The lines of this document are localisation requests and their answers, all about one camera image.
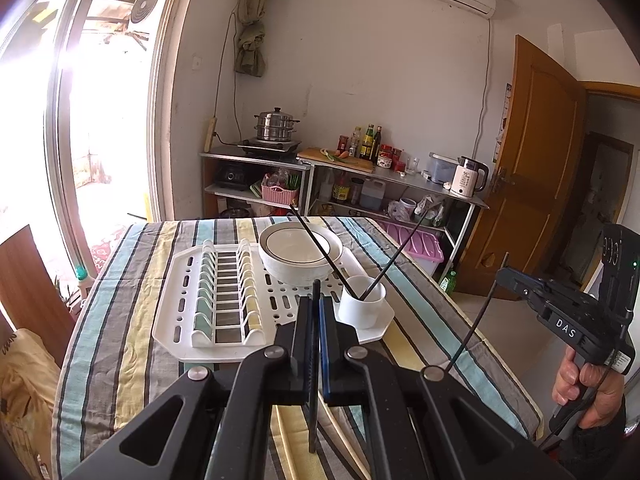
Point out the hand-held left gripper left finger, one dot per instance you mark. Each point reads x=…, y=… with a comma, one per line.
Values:
x=305, y=350

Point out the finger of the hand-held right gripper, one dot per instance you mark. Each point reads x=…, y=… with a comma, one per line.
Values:
x=525, y=287

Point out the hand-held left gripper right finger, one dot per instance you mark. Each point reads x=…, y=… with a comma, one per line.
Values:
x=326, y=350

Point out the white cup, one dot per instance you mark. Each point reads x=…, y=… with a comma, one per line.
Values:
x=360, y=312

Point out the black chopstick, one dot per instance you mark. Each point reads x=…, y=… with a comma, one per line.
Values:
x=320, y=250
x=400, y=252
x=475, y=325
x=313, y=430

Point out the person's right forearm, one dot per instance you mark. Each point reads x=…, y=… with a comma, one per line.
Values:
x=600, y=452

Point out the person's right hand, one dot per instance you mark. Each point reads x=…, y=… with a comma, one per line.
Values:
x=567, y=382

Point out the white plastic dish rack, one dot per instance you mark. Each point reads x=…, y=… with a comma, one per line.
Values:
x=280, y=305

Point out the small green bottle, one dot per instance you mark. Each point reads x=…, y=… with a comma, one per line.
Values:
x=449, y=284

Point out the white bowl with dark rim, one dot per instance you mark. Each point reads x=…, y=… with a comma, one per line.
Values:
x=295, y=270

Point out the pink storage box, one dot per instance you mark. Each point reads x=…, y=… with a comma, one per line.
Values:
x=420, y=250

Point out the clear plastic bag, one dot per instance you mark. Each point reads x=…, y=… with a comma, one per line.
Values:
x=432, y=210

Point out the white electric kettle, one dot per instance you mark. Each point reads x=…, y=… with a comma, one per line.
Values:
x=465, y=180

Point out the wooden door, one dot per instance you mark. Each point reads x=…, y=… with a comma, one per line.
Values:
x=530, y=160

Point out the clear blue plastic container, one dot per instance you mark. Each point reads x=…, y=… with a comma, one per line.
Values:
x=441, y=170

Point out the long metal shelf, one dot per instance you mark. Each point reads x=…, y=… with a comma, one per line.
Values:
x=425, y=182

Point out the white plastic bag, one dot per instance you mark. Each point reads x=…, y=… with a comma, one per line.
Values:
x=400, y=210

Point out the pink plastic basket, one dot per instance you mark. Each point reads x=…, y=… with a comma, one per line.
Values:
x=280, y=196

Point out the yellow label oil bottle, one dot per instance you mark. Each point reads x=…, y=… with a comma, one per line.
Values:
x=341, y=191

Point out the dark liquid jug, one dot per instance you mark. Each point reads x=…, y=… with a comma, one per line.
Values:
x=372, y=196

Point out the drinking glass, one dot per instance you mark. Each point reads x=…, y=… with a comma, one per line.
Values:
x=412, y=166

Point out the striped tablecloth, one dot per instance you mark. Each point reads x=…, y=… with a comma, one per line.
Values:
x=125, y=335

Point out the red lid jar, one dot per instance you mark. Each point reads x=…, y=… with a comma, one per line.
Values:
x=385, y=160

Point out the green onion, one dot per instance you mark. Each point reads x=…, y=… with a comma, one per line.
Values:
x=330, y=155

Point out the wooden cutting board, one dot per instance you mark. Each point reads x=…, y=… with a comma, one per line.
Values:
x=315, y=155

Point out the dark sauce bottle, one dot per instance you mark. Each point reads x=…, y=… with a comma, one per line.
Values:
x=378, y=142

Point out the red sauce jar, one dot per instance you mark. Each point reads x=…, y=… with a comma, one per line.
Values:
x=343, y=144

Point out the black induction cooker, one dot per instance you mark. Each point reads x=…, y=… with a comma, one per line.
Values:
x=265, y=147

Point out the clear condiment bottle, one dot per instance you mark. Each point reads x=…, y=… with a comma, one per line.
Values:
x=355, y=145

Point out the green bottle with yellow label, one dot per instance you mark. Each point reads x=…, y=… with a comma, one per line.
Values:
x=368, y=145

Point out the small metal shelf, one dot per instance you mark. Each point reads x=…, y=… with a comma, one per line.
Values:
x=225, y=154

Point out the steel steamer pot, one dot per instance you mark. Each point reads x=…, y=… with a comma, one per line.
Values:
x=275, y=125

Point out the green cap bottle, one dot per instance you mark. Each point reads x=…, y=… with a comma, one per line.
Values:
x=85, y=285

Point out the beige power strip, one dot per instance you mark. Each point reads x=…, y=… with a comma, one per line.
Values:
x=212, y=132

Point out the glass sliding door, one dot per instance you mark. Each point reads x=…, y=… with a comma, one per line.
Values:
x=165, y=110

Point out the brown wooden board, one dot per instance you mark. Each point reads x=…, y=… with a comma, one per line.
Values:
x=30, y=285

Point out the yellow sack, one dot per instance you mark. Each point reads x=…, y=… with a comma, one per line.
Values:
x=25, y=400

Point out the hanging beige curtain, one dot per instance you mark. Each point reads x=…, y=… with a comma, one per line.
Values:
x=250, y=50

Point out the outdoor fan unit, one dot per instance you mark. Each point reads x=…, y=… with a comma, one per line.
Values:
x=144, y=5

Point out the wall calendar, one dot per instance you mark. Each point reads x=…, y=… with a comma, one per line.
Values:
x=502, y=125

